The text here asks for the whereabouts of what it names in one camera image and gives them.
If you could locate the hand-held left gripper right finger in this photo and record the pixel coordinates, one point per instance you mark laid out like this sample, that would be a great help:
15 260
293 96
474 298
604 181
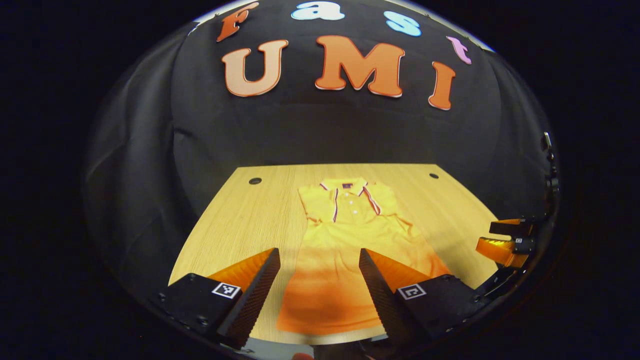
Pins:
382 300

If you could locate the orange polo T-shirt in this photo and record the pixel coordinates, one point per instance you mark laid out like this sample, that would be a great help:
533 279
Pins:
345 235

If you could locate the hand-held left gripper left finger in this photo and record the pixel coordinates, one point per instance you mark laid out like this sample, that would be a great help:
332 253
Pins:
252 300

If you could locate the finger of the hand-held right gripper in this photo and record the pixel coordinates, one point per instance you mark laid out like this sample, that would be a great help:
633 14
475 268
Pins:
495 248
507 229

